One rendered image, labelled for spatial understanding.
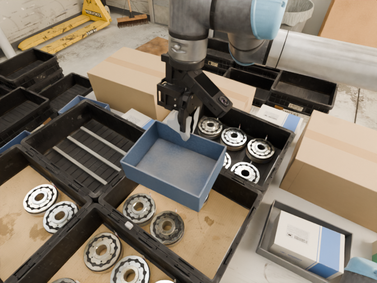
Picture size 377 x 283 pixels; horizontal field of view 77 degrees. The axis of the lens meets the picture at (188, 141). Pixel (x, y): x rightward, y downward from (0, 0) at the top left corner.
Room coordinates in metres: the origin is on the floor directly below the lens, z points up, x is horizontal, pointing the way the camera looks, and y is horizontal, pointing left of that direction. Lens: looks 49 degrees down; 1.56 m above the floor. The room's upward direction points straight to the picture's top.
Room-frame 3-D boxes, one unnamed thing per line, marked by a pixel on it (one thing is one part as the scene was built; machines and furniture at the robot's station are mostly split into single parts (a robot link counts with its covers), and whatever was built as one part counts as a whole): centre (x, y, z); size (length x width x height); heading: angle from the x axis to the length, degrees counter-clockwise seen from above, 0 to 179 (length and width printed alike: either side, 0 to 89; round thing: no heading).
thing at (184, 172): (0.34, 0.03, 1.10); 0.20 x 0.15 x 0.07; 62
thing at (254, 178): (0.46, -0.20, 0.86); 0.10 x 0.10 x 0.01
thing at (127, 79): (1.08, 0.26, 0.80); 0.40 x 0.30 x 0.20; 63
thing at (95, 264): (0.21, 0.24, 0.86); 0.10 x 0.10 x 0.01
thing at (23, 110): (1.11, 1.12, 0.37); 0.40 x 0.30 x 0.45; 151
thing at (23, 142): (0.56, 0.35, 0.92); 0.40 x 0.30 x 0.02; 56
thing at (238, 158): (0.59, -0.15, 0.87); 0.40 x 0.30 x 0.11; 56
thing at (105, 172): (0.56, 0.35, 0.87); 0.40 x 0.30 x 0.11; 56
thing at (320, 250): (0.26, -0.38, 0.75); 0.20 x 0.12 x 0.09; 65
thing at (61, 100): (1.46, 0.92, 0.31); 0.40 x 0.30 x 0.34; 151
